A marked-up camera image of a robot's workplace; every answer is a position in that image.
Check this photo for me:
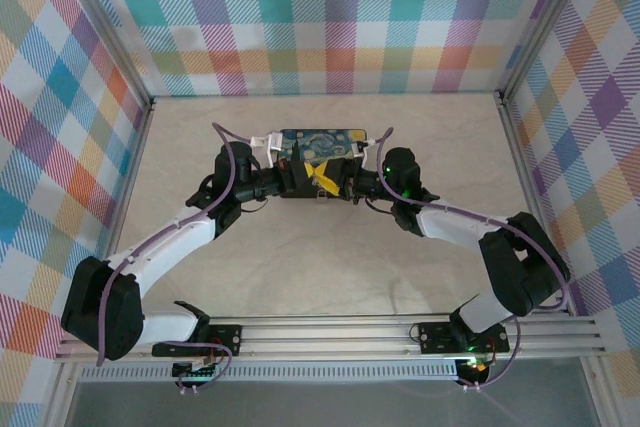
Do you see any aluminium mounting rail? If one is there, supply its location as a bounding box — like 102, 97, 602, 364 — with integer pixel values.
53, 315, 607, 363

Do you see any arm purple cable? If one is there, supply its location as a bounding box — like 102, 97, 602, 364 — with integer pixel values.
362, 127, 572, 392
95, 121, 264, 394

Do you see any starry night tin box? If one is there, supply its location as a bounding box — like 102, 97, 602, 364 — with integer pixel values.
277, 126, 375, 201

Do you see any slotted grey cable duct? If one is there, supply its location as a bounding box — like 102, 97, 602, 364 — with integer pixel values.
78, 364, 461, 383

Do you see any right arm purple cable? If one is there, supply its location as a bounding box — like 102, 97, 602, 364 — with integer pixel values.
362, 127, 572, 392

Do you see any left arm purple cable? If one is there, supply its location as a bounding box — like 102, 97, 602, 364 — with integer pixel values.
95, 121, 264, 394

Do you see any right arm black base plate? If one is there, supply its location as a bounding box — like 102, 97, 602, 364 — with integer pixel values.
417, 320, 511, 354

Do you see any aluminium floor frame bar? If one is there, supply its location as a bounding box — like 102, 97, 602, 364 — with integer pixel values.
84, 96, 157, 323
497, 90, 576, 318

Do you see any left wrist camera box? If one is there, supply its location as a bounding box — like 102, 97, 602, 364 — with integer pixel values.
252, 131, 284, 168

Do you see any aluminium frame post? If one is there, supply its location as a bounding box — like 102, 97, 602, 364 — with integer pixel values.
497, 0, 601, 103
52, 0, 155, 111
43, 360, 84, 427
582, 359, 614, 427

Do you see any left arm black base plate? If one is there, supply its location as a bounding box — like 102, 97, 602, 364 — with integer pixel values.
151, 324, 243, 359

